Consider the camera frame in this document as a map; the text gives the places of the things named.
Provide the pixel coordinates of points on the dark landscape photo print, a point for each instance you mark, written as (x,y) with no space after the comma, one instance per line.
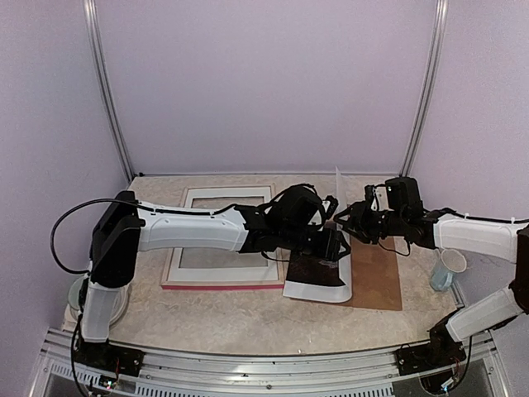
(312,279)

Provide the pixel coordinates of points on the white photo mat board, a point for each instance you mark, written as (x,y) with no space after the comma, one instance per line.
(223,273)

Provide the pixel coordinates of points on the aluminium corner post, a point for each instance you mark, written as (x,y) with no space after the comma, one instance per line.
(428,86)
(95,41)

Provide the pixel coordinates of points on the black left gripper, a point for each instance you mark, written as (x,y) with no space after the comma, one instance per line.
(330,250)

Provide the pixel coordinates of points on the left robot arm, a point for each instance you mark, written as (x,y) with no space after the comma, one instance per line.
(293,220)

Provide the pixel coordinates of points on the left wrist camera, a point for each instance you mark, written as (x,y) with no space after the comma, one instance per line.
(330,204)

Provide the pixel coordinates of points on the light blue ceramic mug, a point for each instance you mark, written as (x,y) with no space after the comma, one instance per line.
(449,264)

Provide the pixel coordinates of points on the green ceramic bowl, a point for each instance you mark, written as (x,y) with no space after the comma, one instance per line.
(77,293)

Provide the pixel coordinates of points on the right aluminium corner post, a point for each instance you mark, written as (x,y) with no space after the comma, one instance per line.
(428,86)

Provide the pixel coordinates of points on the pink wooden picture frame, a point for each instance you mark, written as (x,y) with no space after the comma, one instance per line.
(182,281)

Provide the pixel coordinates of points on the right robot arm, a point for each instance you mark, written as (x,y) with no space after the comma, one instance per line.
(448,232)

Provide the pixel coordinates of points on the clear acrylic glass sheet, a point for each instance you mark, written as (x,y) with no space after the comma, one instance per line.
(202,258)

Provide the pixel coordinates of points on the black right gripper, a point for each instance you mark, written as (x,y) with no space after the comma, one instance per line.
(357,221)

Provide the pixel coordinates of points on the left aluminium corner post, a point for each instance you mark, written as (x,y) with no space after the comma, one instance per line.
(95,41)

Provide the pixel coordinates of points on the brown cardboard backing board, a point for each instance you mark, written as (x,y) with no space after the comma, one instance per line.
(375,278)

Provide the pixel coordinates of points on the aluminium front rail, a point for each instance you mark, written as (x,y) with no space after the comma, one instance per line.
(175,373)

